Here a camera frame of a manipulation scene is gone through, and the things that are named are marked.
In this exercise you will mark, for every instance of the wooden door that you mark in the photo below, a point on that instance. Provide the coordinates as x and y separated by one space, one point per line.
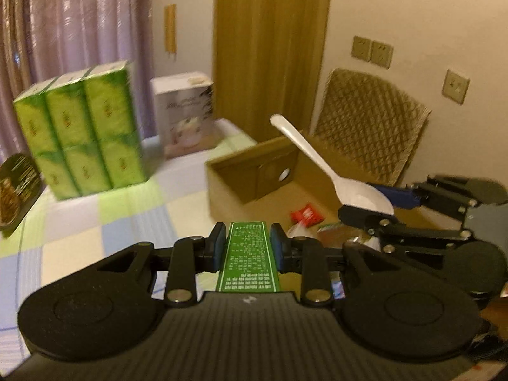
270 47

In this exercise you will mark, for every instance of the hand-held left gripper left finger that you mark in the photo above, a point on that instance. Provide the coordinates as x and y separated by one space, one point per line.
218 243

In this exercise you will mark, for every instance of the white plastic spoon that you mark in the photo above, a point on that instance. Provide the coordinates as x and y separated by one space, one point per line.
357 194

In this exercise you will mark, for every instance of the white humidifier box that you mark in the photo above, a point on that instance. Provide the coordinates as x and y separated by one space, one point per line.
182 115

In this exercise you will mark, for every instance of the red packet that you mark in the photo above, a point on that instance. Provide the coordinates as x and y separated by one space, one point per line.
306 215

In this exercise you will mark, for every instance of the pack of green tissue packets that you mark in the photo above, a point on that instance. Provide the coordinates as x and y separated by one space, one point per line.
83 131

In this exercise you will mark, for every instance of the beige wall data socket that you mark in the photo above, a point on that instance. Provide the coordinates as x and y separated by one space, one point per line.
455 86

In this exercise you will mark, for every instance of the green and white box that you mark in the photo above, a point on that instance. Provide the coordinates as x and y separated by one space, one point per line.
249 254

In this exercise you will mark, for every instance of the cardboard box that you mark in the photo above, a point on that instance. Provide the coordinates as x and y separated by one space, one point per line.
238 182

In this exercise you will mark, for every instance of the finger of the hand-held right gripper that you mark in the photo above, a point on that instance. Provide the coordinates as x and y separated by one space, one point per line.
393 195
359 215

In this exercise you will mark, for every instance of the checked cloth covered desktop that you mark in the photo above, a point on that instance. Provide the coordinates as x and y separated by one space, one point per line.
119 222

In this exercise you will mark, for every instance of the dark oval food tray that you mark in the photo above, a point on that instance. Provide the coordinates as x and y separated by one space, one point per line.
18 190

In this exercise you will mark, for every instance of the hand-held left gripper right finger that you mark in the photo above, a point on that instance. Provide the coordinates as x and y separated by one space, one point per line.
276 247

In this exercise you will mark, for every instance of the quilted beige chair cushion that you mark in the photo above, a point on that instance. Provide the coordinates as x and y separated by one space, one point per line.
373 123

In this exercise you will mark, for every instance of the silver foil packet green edge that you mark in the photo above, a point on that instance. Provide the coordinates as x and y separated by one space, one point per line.
329 227

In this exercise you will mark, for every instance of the wooden wall hanging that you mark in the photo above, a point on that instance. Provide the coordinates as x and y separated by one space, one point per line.
170 27

